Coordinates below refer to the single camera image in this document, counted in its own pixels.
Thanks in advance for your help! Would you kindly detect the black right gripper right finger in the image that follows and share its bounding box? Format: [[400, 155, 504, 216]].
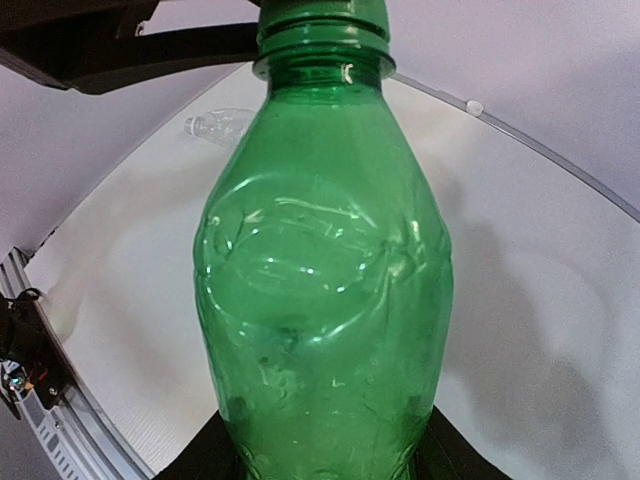
[[412, 407, 505, 480]]

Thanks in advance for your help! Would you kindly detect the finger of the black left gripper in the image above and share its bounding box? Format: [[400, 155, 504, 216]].
[[1, 1, 258, 95]]

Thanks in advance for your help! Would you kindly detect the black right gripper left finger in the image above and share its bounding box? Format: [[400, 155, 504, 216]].
[[162, 412, 245, 480]]

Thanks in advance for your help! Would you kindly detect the clear plastic bottle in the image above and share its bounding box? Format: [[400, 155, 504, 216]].
[[184, 108, 255, 146]]

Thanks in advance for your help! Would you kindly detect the green plastic bottle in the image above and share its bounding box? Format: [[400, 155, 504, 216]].
[[194, 19, 453, 479]]

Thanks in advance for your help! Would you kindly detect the green bottle cap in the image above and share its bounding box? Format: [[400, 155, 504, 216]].
[[258, 0, 391, 41]]

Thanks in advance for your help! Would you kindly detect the white blue bottle cap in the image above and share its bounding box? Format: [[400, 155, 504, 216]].
[[466, 100, 484, 117]]

